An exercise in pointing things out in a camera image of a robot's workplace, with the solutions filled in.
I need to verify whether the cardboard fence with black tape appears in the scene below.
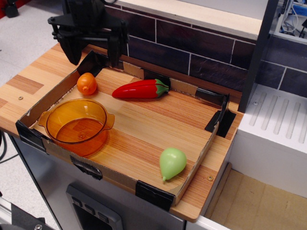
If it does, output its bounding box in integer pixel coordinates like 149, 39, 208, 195
16, 51, 242, 219

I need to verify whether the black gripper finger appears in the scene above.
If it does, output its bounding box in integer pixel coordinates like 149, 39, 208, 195
107, 36, 121, 67
58, 36, 82, 65

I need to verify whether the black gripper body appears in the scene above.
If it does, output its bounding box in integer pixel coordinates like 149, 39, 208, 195
48, 11, 129, 45

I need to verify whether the orange toy carrot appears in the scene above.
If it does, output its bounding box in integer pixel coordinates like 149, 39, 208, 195
77, 72, 97, 95

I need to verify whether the grey toy oven panel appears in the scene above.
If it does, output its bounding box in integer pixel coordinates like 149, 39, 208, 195
66, 185, 124, 230

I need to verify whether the transparent orange plastic pot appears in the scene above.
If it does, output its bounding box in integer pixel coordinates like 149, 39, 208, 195
38, 99, 115, 157

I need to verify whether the red toy chili pepper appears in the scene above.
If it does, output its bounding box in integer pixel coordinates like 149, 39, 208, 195
112, 79, 169, 99

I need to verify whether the black cable on floor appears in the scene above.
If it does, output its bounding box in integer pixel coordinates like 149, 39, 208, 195
0, 130, 19, 164

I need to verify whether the white toy sink drainboard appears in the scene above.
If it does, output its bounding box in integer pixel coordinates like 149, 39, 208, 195
229, 85, 307, 197

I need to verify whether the green toy pear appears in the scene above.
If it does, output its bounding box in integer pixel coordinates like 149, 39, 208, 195
159, 148, 187, 182

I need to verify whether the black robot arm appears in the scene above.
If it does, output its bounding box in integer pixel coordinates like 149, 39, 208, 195
48, 0, 129, 68

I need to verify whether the dark grey vertical post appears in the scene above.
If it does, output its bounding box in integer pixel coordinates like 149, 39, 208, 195
238, 0, 279, 113

